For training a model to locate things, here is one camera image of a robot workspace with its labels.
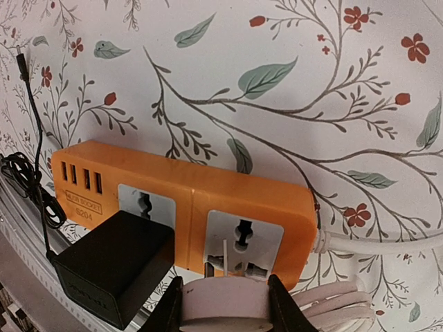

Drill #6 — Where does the white cable of round socket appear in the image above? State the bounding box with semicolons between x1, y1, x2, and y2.
178;238;378;332

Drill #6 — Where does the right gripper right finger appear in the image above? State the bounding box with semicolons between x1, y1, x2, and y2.
268;274;314;332

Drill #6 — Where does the white cable of orange strip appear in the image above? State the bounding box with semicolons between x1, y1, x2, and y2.
313;228;443;255

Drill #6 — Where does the black power adapter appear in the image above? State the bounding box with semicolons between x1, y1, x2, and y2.
51;211;174;330

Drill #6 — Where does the floral table mat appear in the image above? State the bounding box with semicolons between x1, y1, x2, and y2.
1;1;442;331

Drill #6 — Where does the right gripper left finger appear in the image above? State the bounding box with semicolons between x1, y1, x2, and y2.
138;276;183;332

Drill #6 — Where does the orange power strip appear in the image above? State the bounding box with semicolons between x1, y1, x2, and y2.
51;141;317;289

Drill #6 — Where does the black adapter cable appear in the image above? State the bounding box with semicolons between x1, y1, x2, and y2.
0;44;69;260

